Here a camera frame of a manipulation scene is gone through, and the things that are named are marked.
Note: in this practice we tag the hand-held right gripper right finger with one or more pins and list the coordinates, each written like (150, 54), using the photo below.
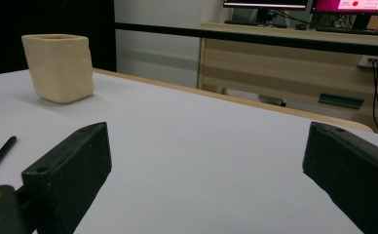
(356, 175)

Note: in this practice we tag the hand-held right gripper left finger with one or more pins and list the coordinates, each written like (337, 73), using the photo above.
(70, 169)

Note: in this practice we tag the beige square cup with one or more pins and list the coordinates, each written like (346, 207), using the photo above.
(60, 68)

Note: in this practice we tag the black chair base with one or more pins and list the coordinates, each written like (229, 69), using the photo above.
(273, 101)

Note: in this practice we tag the light wooden desk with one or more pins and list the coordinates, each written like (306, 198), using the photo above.
(274, 71)

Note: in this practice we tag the black keyboard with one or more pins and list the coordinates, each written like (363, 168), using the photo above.
(349, 31)

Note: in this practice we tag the black curtain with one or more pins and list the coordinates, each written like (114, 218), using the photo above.
(47, 16)

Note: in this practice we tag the monitor with pink screen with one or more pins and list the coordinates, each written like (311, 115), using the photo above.
(352, 5)

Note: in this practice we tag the black-framed computer monitor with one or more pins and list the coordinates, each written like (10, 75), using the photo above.
(265, 3)

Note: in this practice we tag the black horizontal frame bar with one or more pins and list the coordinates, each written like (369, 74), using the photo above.
(242, 35)

